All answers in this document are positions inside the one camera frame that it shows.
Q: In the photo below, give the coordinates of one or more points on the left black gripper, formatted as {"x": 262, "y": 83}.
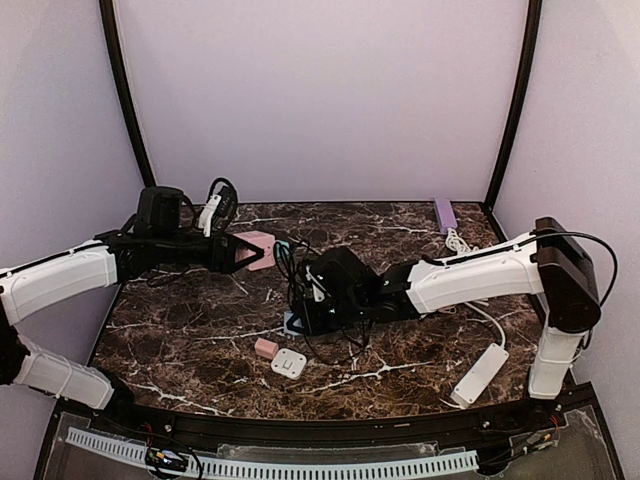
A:
{"x": 220, "y": 252}

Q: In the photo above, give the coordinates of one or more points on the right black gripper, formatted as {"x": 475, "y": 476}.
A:
{"x": 304, "y": 298}

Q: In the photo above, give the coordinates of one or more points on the pink plug adapter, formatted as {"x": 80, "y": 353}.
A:
{"x": 265, "y": 348}

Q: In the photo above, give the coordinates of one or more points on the white plug adapter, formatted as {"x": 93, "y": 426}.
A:
{"x": 288, "y": 363}

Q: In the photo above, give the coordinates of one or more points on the teal plug with black cable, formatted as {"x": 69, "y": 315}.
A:
{"x": 333, "y": 349}

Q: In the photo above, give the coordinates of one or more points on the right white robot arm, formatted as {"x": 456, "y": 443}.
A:
{"x": 547, "y": 261}

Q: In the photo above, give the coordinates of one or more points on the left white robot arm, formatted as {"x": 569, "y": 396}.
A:
{"x": 109, "y": 260}

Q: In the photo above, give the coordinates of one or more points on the purple power strip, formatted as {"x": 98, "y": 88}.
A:
{"x": 445, "y": 215}

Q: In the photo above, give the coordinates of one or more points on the white power strip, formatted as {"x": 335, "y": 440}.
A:
{"x": 479, "y": 376}

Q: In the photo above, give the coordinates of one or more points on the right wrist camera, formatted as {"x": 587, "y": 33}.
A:
{"x": 338, "y": 275}

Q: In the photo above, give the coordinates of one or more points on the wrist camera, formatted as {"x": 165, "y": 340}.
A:
{"x": 338, "y": 275}
{"x": 164, "y": 211}

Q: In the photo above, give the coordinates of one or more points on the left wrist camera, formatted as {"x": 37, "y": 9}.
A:
{"x": 164, "y": 211}

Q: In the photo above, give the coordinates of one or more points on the white cable duct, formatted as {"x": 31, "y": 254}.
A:
{"x": 411, "y": 461}

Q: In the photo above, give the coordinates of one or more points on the left black frame post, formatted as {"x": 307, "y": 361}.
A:
{"x": 124, "y": 93}

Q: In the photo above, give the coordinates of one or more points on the black frame post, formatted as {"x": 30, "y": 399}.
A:
{"x": 124, "y": 93}
{"x": 521, "y": 83}

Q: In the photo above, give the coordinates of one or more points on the right black frame post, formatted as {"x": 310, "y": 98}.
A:
{"x": 521, "y": 83}

